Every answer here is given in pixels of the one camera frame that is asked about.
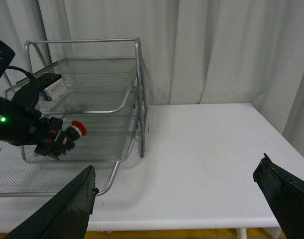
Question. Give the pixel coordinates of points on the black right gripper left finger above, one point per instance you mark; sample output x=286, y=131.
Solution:
x=66, y=215

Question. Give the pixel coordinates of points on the red emergency stop button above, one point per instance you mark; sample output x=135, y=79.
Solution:
x=76, y=130

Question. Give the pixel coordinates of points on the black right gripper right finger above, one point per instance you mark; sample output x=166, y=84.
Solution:
x=284, y=193

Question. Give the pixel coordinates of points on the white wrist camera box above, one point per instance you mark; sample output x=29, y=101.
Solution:
x=53, y=91

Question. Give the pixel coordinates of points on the white curtain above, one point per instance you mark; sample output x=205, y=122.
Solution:
x=195, y=51

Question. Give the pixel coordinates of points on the silver mesh three-tier rack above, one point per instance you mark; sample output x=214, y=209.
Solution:
x=105, y=92

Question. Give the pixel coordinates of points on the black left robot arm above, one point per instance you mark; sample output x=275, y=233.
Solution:
x=22, y=124

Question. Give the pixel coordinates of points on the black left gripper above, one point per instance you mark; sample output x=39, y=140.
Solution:
x=50, y=139

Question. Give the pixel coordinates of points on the white table leg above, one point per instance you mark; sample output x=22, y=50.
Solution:
x=241, y=233

